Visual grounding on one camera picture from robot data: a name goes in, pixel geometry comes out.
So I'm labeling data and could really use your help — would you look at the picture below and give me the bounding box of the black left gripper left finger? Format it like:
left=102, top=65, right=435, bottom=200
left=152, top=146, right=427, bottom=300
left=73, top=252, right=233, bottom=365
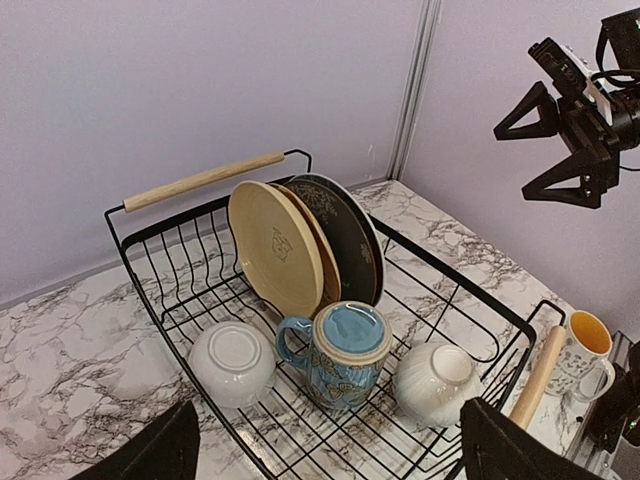
left=72, top=400, right=201, bottom=480

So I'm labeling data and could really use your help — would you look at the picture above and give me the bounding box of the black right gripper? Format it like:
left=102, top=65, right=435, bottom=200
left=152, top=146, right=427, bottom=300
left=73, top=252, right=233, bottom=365
left=493, top=81, right=623, bottom=209

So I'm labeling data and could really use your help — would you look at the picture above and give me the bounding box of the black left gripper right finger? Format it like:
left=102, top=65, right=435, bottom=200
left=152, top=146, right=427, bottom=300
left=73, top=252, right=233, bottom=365
left=461, top=397, right=599, bottom=480

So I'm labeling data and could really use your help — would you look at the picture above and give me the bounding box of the large white bowl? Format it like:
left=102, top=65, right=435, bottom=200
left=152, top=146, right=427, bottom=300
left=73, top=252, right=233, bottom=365
left=392, top=342, right=483, bottom=428

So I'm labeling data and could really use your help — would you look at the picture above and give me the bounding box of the small white bowl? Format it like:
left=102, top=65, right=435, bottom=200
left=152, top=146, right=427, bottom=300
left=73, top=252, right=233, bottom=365
left=188, top=321, right=276, bottom=409

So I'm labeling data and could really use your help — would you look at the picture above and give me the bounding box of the blue handled mug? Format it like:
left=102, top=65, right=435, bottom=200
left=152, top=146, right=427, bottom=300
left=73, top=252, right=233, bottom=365
left=275, top=300, right=393, bottom=411

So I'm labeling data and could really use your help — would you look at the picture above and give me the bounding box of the black wire dish rack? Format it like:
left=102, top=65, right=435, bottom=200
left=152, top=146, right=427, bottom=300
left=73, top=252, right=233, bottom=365
left=116, top=152, right=566, bottom=479

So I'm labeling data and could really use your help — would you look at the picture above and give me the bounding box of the red and teal plate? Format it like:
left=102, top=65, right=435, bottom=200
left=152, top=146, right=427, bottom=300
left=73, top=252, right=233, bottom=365
left=292, top=172, right=386, bottom=306

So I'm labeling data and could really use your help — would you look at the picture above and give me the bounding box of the cream bird pattern plate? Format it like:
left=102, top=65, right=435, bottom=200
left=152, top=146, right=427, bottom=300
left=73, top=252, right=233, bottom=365
left=271, top=183, right=341, bottom=312

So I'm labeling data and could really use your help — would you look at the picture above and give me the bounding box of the pale yellow round plate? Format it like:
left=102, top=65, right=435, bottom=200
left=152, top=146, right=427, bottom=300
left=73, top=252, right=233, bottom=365
left=228, top=181, right=324, bottom=317

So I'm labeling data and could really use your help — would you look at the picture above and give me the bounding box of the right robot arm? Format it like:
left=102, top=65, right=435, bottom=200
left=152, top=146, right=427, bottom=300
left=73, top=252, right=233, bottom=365
left=493, top=9, right=639, bottom=209

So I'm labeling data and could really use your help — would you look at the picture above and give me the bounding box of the white patterned mug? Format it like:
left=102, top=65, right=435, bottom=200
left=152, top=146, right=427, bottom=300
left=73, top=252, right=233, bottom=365
left=545, top=310, right=616, bottom=403

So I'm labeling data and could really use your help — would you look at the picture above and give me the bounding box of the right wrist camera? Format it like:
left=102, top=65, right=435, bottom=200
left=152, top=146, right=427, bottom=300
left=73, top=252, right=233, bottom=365
left=528, top=37, right=613, bottom=126

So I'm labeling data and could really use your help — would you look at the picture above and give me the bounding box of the aluminium front rail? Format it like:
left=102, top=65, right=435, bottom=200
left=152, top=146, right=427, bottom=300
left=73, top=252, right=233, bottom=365
left=565, top=331, right=639, bottom=479

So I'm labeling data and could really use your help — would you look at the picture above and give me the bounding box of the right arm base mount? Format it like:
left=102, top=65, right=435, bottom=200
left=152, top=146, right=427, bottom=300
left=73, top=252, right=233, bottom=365
left=586, top=343, right=639, bottom=453

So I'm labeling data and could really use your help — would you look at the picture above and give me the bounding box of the right aluminium frame post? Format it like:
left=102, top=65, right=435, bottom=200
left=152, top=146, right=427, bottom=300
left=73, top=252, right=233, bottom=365
left=386, top=0, right=443, bottom=180

